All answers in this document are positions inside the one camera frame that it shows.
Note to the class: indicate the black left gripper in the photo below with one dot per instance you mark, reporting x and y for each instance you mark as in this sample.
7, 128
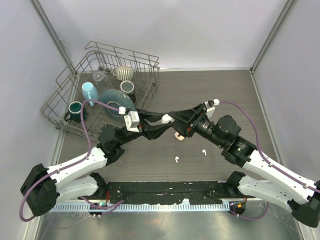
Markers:
146, 129

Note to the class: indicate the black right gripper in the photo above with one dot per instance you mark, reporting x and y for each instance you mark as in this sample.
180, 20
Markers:
183, 117

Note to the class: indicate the white earbud charging case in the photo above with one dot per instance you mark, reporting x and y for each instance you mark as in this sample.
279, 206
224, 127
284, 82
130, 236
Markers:
166, 119

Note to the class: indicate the beige earbud charging case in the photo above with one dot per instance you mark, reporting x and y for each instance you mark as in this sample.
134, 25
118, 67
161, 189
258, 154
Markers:
179, 137

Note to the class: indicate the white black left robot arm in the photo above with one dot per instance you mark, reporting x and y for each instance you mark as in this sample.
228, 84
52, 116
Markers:
44, 187

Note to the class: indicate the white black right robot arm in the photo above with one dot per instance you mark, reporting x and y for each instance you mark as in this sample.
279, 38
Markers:
298, 195

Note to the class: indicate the white rimmed teal cup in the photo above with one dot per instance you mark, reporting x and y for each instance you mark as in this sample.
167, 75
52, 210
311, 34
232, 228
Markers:
127, 87

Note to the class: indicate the teal ceramic plate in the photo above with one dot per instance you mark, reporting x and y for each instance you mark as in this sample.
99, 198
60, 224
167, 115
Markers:
115, 98

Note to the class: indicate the striped beige mug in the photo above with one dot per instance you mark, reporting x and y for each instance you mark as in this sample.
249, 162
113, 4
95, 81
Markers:
124, 73

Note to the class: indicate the clear drinking glass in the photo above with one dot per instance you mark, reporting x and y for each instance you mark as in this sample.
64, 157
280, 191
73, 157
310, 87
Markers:
101, 80

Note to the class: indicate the light blue mug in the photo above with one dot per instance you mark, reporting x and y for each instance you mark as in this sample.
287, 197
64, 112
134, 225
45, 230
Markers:
89, 91

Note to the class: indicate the dark green mug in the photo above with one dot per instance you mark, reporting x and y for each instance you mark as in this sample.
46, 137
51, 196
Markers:
73, 112

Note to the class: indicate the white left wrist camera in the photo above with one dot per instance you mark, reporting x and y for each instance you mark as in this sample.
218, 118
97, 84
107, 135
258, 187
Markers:
131, 119

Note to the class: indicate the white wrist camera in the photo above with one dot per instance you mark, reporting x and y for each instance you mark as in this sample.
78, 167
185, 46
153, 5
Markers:
210, 106
131, 119

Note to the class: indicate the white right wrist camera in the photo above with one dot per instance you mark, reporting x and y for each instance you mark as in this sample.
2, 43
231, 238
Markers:
210, 106

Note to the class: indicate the grey wire dish rack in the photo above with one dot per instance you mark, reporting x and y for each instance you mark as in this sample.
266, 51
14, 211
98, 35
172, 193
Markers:
98, 66

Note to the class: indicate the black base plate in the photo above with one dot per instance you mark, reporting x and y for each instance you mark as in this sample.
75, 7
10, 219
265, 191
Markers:
165, 192

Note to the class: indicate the white cable duct strip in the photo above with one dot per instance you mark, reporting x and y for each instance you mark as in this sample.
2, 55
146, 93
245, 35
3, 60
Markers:
185, 206

